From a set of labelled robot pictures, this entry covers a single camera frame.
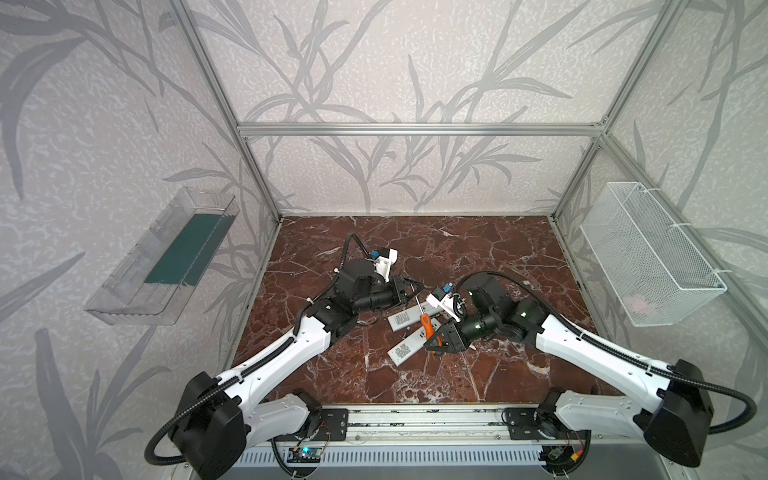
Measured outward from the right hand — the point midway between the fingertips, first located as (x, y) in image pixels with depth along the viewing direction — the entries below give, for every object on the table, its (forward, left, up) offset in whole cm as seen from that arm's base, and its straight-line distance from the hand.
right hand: (429, 335), depth 70 cm
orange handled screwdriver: (+2, +1, +3) cm, 3 cm away
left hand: (+11, 0, +7) cm, 13 cm away
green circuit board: (-22, +31, -20) cm, 42 cm away
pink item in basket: (+7, -51, +3) cm, 51 cm away
